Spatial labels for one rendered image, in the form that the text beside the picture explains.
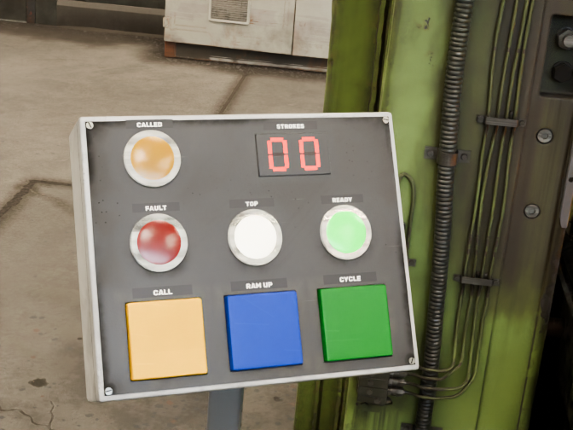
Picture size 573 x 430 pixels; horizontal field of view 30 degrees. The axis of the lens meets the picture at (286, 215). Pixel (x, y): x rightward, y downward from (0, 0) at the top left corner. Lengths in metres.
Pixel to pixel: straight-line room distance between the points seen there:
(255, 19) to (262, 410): 4.00
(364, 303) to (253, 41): 5.53
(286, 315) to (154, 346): 0.14
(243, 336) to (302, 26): 5.52
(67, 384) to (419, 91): 1.85
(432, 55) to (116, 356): 0.55
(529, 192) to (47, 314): 2.21
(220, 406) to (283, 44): 5.41
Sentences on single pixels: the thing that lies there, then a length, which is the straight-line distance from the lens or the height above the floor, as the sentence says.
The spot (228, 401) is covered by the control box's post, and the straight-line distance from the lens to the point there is 1.25.
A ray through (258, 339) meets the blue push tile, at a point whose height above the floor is 1.00.
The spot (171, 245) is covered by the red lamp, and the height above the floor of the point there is 1.09.
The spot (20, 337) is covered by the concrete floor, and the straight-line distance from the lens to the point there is 3.24.
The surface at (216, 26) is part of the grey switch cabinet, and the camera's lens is 6.63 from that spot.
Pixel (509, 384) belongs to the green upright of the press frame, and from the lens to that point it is 1.50.
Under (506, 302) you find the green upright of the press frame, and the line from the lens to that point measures 1.45.
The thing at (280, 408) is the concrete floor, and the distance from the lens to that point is 2.91.
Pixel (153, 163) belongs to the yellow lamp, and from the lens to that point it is 1.08.
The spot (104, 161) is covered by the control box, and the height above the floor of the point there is 1.16.
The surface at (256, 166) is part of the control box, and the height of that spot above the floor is 1.15.
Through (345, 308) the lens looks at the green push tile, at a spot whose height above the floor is 1.02.
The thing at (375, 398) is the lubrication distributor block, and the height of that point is 0.77.
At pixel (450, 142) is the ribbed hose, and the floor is 1.13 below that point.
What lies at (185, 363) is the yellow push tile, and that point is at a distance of 1.06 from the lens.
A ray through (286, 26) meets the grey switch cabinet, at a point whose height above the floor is 0.27.
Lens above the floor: 1.50
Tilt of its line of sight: 21 degrees down
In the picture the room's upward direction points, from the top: 5 degrees clockwise
